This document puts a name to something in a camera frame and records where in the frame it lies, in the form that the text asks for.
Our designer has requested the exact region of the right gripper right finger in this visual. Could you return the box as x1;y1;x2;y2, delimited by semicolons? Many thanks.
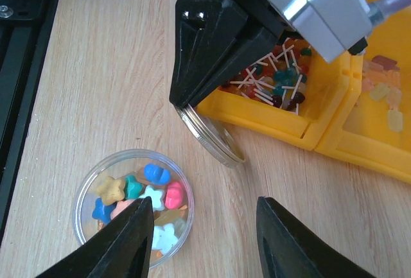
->
256;196;372;277

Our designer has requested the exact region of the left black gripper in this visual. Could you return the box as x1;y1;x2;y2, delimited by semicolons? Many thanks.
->
170;0;301;107

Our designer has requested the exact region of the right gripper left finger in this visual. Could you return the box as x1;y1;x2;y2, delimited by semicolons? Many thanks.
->
39;197;154;277

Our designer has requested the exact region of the clear plastic jar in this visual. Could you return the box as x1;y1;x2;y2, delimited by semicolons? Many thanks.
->
73;149;195;268

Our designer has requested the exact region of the yellow bin with lollipops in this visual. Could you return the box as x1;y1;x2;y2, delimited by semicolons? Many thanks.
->
197;39;351;150

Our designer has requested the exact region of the white jar lid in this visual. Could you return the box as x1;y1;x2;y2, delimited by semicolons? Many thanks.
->
175;105;245;168

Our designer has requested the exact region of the yellow bin with popsicle candies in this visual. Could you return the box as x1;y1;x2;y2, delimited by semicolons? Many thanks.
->
315;8;410;182

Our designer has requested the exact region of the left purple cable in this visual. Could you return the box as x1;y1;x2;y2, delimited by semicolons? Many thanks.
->
369;0;411;24

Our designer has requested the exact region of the black aluminium frame rail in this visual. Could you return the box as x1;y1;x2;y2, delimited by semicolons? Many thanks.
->
1;0;59;230

